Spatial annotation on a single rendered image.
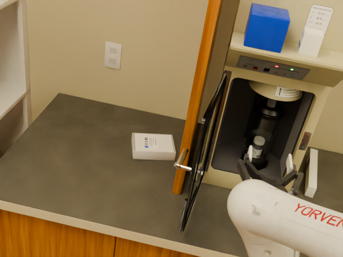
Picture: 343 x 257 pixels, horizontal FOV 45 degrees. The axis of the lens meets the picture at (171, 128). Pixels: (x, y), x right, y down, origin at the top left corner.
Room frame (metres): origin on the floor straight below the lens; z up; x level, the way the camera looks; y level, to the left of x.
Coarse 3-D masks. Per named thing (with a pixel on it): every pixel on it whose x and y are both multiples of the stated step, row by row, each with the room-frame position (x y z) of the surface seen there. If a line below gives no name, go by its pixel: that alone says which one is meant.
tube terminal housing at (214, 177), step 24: (240, 0) 1.17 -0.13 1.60; (264, 0) 1.17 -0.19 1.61; (288, 0) 1.16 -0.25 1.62; (312, 0) 1.16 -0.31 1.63; (336, 0) 1.15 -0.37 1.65; (240, 24) 1.17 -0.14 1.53; (336, 24) 1.15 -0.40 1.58; (336, 48) 1.15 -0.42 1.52; (240, 72) 1.17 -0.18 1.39; (312, 120) 1.15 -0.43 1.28
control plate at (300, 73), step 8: (240, 56) 1.08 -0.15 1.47; (240, 64) 1.12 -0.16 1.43; (248, 64) 1.11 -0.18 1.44; (256, 64) 1.10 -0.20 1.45; (264, 64) 1.09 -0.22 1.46; (272, 64) 1.08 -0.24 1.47; (280, 64) 1.07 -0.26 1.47; (264, 72) 1.13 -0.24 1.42; (272, 72) 1.12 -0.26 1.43; (280, 72) 1.11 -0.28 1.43; (288, 72) 1.10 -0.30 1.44; (296, 72) 1.09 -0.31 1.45; (304, 72) 1.08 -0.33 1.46
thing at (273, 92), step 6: (252, 84) 1.23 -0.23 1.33; (258, 84) 1.21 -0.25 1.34; (264, 84) 1.20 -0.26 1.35; (270, 84) 1.19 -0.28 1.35; (258, 90) 1.20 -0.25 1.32; (264, 90) 1.19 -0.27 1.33; (270, 90) 1.18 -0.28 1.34; (276, 90) 1.18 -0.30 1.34; (282, 90) 1.18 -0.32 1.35; (288, 90) 1.18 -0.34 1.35; (294, 90) 1.19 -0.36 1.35; (300, 90) 1.22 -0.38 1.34; (270, 96) 1.17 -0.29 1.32; (276, 96) 1.17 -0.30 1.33; (282, 96) 1.17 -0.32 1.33; (288, 96) 1.18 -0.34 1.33; (294, 96) 1.19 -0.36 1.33; (300, 96) 1.21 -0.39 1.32
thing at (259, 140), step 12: (252, 120) 1.24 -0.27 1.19; (264, 120) 1.20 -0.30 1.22; (276, 120) 1.19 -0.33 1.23; (252, 132) 1.22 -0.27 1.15; (264, 132) 1.20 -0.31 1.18; (276, 132) 1.22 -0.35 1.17; (252, 144) 1.21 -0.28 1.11; (264, 144) 1.20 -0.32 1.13; (252, 156) 1.20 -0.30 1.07; (264, 156) 1.20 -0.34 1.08
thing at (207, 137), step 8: (216, 104) 1.05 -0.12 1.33; (208, 112) 0.89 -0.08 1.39; (216, 112) 1.11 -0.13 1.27; (200, 128) 0.86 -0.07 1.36; (208, 128) 0.98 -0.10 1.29; (200, 136) 0.85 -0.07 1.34; (208, 136) 1.03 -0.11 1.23; (208, 144) 1.09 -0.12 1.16; (200, 160) 0.95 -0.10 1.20; (192, 168) 0.85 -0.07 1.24; (192, 176) 0.85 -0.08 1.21; (192, 184) 0.89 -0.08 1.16; (192, 192) 0.94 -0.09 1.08; (184, 200) 0.86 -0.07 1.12; (184, 208) 0.85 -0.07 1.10
